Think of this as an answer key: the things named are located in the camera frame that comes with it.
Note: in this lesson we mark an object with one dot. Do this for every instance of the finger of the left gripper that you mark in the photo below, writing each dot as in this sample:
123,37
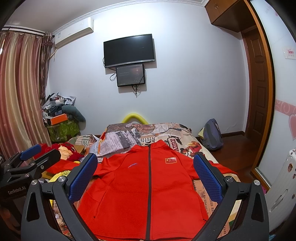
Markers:
31,152
43,163

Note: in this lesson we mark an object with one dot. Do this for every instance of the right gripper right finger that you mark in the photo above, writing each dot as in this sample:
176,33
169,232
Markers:
251,221

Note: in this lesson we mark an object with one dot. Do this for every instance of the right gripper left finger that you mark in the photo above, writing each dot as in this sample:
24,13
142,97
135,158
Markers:
38,220

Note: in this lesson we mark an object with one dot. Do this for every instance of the red zip jacket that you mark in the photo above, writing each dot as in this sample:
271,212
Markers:
148,192

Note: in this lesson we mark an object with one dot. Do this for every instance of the yellow printed cloth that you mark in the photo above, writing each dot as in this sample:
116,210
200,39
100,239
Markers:
53,177

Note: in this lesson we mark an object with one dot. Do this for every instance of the red plush bird toy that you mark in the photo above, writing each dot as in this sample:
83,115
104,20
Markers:
67,151

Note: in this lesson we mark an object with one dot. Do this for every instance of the white drawer cabinet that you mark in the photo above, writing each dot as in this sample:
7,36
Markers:
280,198

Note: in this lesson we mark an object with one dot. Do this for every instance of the green patterned bag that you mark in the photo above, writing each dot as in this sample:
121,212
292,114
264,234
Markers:
63,131

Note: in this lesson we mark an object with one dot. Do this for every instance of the orange box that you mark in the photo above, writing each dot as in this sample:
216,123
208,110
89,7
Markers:
58,119

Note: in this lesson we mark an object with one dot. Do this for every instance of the dark green pillow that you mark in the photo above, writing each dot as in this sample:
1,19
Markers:
74,112

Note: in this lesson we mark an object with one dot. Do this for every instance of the newspaper print bed cover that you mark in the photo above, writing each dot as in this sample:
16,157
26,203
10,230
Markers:
161,138

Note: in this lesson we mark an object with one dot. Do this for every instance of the blue grey backpack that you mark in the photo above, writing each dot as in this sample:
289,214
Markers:
210,135

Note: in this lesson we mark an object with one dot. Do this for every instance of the striped pink curtain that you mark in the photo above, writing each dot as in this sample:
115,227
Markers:
24,69

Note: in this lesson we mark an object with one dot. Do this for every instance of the yellow foam tube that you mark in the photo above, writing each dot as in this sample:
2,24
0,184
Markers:
135,116

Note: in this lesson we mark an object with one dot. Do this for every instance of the brown wooden door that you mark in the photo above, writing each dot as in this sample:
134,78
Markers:
258,85

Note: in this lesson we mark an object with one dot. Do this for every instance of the brown overhead cabinet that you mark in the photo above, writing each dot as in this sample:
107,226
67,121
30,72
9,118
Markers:
230,14

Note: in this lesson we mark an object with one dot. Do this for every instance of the white wall air conditioner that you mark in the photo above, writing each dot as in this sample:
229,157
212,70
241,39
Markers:
74,32

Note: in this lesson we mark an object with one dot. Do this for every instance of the small black wall monitor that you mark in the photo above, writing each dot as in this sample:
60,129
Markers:
130,75

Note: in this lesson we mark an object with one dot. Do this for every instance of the large black wall television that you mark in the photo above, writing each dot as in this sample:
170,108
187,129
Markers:
128,50

